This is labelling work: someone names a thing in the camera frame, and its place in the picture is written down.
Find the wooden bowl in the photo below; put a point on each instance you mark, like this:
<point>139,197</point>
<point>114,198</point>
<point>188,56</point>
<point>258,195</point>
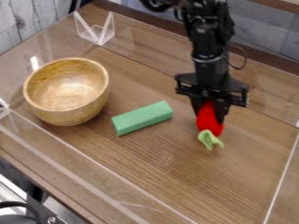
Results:
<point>67,91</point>

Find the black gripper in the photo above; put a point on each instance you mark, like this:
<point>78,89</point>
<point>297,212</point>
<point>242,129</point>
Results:
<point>212,83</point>

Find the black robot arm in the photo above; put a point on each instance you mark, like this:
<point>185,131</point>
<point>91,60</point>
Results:
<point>210,29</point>

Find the red fruit with green stem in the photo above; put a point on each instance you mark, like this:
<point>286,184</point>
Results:
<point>210,128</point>

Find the clear acrylic corner bracket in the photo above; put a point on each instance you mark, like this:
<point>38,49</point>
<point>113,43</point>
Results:
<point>97,34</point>

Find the green rectangular block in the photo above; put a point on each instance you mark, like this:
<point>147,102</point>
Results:
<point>142,117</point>

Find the black table clamp mount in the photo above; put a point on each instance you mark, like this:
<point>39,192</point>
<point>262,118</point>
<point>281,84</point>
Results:
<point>22,207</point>

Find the clear acrylic tray wall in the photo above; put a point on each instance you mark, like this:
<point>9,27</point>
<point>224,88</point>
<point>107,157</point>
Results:
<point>154,176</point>

